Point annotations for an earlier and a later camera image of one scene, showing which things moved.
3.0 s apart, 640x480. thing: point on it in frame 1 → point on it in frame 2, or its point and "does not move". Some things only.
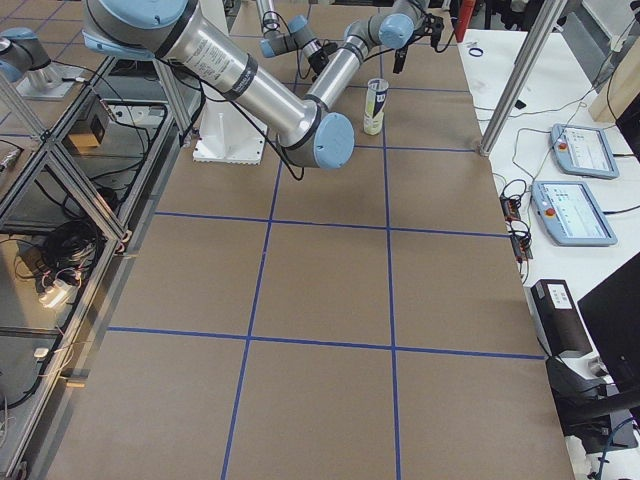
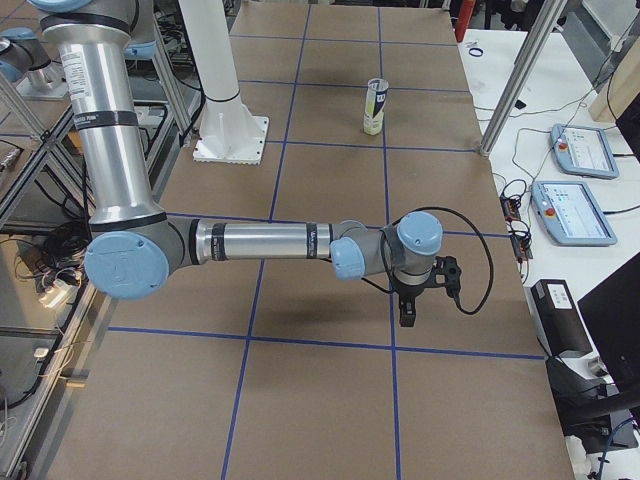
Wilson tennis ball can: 374,107 does not move
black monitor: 611,313 does not move
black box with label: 558,318 does not move
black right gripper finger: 399,58 → 407,303
